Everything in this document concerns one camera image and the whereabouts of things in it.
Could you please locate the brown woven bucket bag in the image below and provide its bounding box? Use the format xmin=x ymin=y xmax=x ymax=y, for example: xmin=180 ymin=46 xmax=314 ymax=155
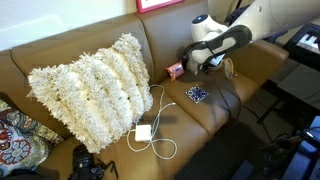
xmin=223 ymin=58 xmax=237 ymax=79

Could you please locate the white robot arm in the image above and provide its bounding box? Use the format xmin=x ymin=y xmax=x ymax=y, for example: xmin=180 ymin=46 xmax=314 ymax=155
xmin=182 ymin=0 xmax=320 ymax=65

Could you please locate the pink tissue pack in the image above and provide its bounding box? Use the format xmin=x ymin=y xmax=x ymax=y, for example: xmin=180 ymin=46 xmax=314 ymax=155
xmin=166 ymin=61 xmax=185 ymax=81

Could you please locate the blue white patterned tile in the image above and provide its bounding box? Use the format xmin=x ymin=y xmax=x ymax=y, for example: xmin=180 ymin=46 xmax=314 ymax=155
xmin=186 ymin=85 xmax=209 ymax=104

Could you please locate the white fluffy plush toy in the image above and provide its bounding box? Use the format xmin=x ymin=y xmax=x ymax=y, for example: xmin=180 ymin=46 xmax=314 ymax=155
xmin=186 ymin=59 xmax=199 ymax=75

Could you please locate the brown leather sofa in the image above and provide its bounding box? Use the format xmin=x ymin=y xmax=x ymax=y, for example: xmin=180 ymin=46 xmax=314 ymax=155
xmin=0 ymin=0 xmax=288 ymax=180

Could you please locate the white power adapter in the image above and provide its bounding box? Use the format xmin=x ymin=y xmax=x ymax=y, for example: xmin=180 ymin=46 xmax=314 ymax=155
xmin=135 ymin=124 xmax=152 ymax=142

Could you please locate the white shaggy pillow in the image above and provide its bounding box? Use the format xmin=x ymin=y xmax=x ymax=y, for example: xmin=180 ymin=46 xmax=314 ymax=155
xmin=28 ymin=34 xmax=153 ymax=153

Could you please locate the red framed picture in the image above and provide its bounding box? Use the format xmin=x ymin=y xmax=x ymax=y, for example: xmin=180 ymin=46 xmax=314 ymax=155
xmin=136 ymin=0 xmax=183 ymax=13

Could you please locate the colourful patterned pillow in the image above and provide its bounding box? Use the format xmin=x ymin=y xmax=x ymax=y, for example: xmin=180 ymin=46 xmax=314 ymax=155
xmin=0 ymin=100 xmax=63 ymax=178

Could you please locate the black keyboard piano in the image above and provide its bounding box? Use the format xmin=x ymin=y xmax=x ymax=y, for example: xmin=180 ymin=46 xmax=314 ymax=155
xmin=284 ymin=23 xmax=320 ymax=70

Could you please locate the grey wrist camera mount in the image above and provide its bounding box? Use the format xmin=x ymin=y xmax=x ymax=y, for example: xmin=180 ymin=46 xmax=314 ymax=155
xmin=210 ymin=54 xmax=224 ymax=66

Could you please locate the black camera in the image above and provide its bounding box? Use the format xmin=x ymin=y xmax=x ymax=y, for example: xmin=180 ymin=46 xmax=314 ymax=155
xmin=67 ymin=145 xmax=119 ymax=180

